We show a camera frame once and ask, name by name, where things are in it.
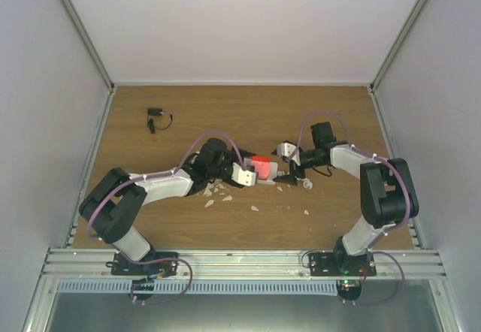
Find pink plug adapter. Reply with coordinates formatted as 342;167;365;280
250;160;271;180

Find white power strip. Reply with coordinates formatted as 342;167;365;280
253;161;278;185

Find black power adapter with cable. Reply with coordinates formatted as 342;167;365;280
147;107;174;134

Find red cube socket adapter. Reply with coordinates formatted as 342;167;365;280
252;155;271;163

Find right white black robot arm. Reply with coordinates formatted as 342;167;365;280
272;122;419;276

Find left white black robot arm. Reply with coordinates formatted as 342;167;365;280
79;138;259;275

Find white paper scraps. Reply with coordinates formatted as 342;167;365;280
190;182;316;216

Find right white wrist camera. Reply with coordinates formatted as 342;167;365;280
273;142;297;158

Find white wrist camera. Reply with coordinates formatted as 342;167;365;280
273;142;297;158
231;163;259;187

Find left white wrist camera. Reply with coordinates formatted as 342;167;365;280
231;163;259;187

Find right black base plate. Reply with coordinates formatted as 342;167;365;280
300;249;377;277

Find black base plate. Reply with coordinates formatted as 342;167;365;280
105;252;179;279
300;249;377;277

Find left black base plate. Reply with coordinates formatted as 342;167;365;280
105;252;179;279

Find grey slotted cable duct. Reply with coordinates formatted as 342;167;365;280
57;279;337;296

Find aluminium front rail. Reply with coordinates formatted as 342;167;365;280
41;249;446;280

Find left aluminium frame post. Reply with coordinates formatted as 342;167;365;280
59;0;115;93

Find aluminium frame post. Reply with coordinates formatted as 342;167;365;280
368;0;430;95
59;0;115;93

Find right aluminium frame post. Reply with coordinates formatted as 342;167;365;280
368;0;430;95

